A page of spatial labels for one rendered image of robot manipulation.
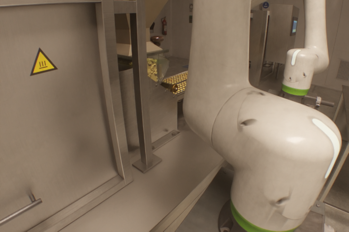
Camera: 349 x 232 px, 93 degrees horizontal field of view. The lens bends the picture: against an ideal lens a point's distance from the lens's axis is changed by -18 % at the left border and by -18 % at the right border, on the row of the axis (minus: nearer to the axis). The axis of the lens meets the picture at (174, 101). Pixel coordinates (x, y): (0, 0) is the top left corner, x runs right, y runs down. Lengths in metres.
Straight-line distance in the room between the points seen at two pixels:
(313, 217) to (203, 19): 0.38
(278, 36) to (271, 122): 1.29
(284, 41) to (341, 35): 3.48
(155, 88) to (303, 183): 0.57
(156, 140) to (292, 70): 0.64
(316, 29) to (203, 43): 0.81
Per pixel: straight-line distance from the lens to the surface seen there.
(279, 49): 1.52
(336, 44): 4.93
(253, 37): 1.50
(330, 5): 4.94
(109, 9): 0.46
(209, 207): 0.45
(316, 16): 1.08
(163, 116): 0.80
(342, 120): 2.87
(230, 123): 0.28
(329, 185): 1.58
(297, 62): 0.91
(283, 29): 1.51
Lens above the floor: 1.27
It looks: 24 degrees down
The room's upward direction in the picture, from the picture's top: straight up
